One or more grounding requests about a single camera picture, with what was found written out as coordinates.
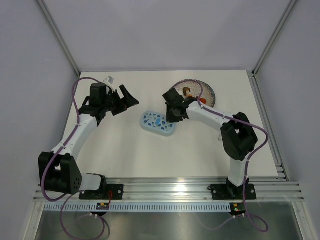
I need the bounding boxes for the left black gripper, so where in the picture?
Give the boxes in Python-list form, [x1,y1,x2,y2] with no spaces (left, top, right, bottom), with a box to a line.
[102,85,139,116]

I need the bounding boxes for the light blue lunch box lid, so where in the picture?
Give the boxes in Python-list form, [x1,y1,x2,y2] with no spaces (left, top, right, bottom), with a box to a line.
[140,110,176,137]

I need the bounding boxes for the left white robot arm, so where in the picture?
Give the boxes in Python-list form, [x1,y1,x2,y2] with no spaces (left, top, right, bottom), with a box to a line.
[38,82,139,202]

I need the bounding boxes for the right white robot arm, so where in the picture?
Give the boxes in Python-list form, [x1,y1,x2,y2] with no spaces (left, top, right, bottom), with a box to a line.
[163,88,258,200]

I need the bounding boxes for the brown mushroom food piece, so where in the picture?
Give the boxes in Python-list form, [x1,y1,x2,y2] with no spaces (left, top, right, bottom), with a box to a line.
[182,87,191,96]

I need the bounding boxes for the orange chicken leg piece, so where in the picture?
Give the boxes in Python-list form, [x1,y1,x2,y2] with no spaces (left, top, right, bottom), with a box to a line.
[199,97,207,104]

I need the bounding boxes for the speckled ceramic plate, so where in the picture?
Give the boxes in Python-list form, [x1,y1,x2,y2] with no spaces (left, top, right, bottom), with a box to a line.
[173,79,216,108]

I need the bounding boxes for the left small circuit board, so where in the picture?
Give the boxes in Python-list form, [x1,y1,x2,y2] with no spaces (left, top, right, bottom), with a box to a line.
[96,202,110,211]

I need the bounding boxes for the small circuit board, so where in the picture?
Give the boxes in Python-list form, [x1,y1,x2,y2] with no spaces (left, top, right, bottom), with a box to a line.
[96,202,110,211]
[230,203,246,216]

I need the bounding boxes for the right small circuit board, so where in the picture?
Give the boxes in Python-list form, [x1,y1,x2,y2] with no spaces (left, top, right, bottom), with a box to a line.
[230,203,246,216]

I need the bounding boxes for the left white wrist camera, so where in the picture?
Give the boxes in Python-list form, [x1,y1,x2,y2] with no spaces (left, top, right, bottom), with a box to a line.
[102,76,114,86]

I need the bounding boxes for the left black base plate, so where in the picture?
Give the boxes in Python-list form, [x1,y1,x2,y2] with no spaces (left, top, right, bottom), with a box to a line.
[79,183,124,200]

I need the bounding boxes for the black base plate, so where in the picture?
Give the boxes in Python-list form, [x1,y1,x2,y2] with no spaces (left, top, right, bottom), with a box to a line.
[207,183,257,201]
[79,183,124,200]

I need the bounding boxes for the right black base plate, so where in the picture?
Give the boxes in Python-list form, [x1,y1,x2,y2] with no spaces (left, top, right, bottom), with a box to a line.
[207,183,257,201]

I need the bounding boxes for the white slotted cable duct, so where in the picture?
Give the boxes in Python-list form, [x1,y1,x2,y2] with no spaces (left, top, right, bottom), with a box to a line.
[44,201,231,213]

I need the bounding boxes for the left aluminium frame post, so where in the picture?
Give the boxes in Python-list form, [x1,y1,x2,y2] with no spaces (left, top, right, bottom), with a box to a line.
[35,0,81,77]

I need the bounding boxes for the aluminium frame post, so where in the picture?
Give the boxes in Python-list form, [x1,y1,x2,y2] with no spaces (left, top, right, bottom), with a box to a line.
[251,0,299,77]
[35,0,81,77]

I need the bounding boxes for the aluminium mounting rail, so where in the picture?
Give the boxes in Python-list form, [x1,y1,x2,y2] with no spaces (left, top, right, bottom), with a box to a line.
[33,176,305,202]

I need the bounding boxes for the right aluminium frame post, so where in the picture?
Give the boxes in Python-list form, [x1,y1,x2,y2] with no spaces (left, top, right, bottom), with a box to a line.
[251,0,299,77]

